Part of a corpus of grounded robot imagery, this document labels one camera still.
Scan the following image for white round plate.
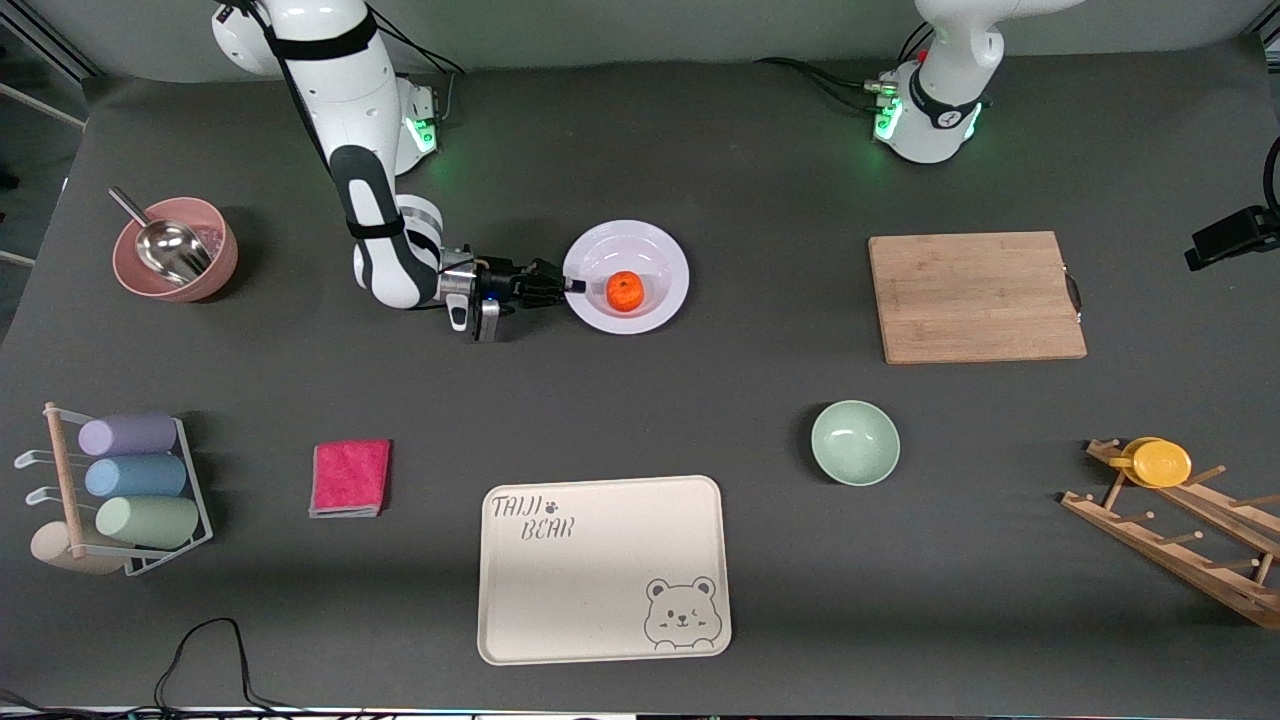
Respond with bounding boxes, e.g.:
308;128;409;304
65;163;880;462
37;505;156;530
562;219;691;336

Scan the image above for yellow mug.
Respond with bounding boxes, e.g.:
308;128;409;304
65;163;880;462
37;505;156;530
1107;436;1194;490

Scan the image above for pink folded cloth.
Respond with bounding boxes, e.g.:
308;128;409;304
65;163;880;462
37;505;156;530
308;438;393;520

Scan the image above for wooden cutting board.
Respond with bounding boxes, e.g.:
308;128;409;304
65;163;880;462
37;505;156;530
867;230;1090;366

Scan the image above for pink bowl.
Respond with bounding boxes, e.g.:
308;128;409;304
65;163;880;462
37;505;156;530
111;196;240;304

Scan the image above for cream bear print tray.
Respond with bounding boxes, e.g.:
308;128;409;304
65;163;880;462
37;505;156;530
477;474;734;667

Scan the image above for wooden peg mug rack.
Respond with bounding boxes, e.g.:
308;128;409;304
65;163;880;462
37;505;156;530
1059;437;1280;631

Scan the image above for metal scoop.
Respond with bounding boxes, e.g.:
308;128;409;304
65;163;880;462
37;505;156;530
107;186;214;285

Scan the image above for pale green bowl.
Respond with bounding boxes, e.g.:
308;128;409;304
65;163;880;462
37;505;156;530
810;399;902;489

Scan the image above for purple cup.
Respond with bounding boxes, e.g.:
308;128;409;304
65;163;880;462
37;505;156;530
78;413;179;458

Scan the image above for blue cup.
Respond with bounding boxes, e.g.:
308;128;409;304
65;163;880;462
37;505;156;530
84;455;189;499

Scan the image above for green cup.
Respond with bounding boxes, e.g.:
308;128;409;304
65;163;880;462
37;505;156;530
95;495;201;550

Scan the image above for beige cup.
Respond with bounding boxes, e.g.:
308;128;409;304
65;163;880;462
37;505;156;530
29;521;126;577

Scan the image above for black right arm base cables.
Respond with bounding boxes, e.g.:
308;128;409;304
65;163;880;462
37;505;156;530
385;10;473;121

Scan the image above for black arm base cables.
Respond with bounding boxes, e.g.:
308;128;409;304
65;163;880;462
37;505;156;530
753;20;936;113
385;10;473;121

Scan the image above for black left arm base cables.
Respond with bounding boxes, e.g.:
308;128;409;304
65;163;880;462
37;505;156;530
753;20;936;113

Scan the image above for black table cable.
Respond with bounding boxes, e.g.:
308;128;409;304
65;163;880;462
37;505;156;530
0;617;401;720

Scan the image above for white wire cup rack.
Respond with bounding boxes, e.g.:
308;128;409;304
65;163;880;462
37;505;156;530
13;401;215;579

